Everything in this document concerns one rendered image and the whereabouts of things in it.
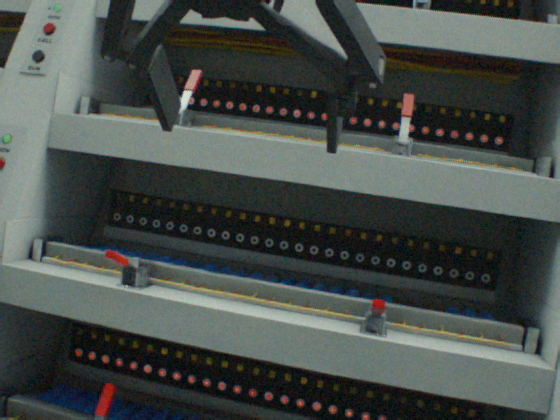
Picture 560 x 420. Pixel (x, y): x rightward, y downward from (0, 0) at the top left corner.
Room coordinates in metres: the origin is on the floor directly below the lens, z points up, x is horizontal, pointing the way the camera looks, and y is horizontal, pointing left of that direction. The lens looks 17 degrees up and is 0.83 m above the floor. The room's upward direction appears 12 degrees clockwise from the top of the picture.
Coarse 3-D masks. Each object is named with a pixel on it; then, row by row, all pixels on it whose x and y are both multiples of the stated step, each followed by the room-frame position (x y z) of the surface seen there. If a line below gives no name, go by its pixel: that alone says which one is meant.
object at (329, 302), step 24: (72, 264) 0.68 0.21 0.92; (96, 264) 0.69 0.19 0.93; (168, 264) 0.68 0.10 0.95; (216, 288) 0.66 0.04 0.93; (240, 288) 0.66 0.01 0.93; (264, 288) 0.65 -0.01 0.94; (288, 288) 0.64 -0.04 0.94; (336, 312) 0.64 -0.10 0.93; (360, 312) 0.63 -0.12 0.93; (408, 312) 0.62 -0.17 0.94; (432, 312) 0.61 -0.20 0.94; (480, 336) 0.60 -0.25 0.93; (504, 336) 0.60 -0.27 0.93
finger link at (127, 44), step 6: (126, 36) 0.37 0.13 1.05; (126, 42) 0.37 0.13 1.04; (132, 42) 0.37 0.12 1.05; (120, 48) 0.37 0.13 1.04; (126, 48) 0.37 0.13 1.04; (132, 48) 0.37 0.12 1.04; (120, 54) 0.38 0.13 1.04; (126, 54) 0.37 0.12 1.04; (120, 60) 0.38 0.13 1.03; (138, 72) 0.39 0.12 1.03; (138, 78) 0.40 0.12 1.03; (138, 84) 0.40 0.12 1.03; (144, 84) 0.40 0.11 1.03; (144, 90) 0.41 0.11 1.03
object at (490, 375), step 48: (48, 240) 0.71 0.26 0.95; (144, 240) 0.81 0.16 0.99; (0, 288) 0.67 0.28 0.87; (48, 288) 0.66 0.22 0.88; (96, 288) 0.64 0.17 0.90; (432, 288) 0.73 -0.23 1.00; (192, 336) 0.63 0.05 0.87; (240, 336) 0.61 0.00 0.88; (288, 336) 0.60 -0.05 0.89; (336, 336) 0.59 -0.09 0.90; (528, 336) 0.59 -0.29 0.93; (384, 384) 0.59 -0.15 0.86; (432, 384) 0.58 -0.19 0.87; (480, 384) 0.57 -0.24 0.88; (528, 384) 0.55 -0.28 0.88
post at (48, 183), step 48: (96, 0) 0.67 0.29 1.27; (96, 48) 0.71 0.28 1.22; (0, 96) 0.68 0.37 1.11; (48, 96) 0.67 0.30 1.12; (48, 192) 0.71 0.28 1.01; (96, 192) 0.83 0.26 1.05; (0, 240) 0.67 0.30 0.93; (0, 336) 0.71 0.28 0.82; (48, 336) 0.82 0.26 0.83; (48, 384) 0.85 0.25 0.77
